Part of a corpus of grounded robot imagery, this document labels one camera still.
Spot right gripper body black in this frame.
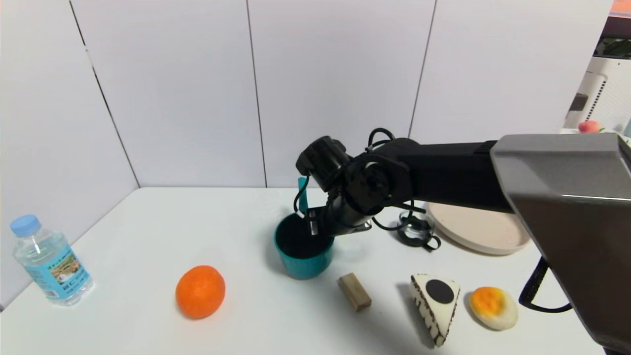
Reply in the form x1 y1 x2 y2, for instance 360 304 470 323
305 195 372 238

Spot teal saucepan with handle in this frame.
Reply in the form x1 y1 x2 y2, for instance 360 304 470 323
274 177 336 280

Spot brown round plate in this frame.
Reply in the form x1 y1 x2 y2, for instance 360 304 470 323
426 201 531 256

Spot small wooden block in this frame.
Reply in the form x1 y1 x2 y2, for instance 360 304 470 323
338 273 372 312

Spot orange fruit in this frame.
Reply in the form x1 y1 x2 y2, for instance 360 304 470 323
175 265 226 319

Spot triangular cake slice toy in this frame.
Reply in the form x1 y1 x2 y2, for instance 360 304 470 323
409 274 461 347

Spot white bun orange top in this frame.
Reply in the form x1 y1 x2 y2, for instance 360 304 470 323
468 286 519 331

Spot clear water bottle blue cap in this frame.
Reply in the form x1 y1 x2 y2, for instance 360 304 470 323
10 214 95 307

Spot white pegboard panel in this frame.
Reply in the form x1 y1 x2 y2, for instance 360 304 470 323
562 55 631 133

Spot black looped wrist cable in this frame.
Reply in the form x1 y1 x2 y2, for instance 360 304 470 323
293 174 312 215

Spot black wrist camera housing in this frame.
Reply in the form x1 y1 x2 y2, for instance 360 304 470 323
295 136 351 193

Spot glass cup black handle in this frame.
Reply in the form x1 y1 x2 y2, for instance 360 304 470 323
397 210 441 251

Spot black cable above wrist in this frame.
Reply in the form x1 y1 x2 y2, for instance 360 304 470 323
366 128 396 150

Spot black cable under arm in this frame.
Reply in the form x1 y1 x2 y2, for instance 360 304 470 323
518 256 573 314

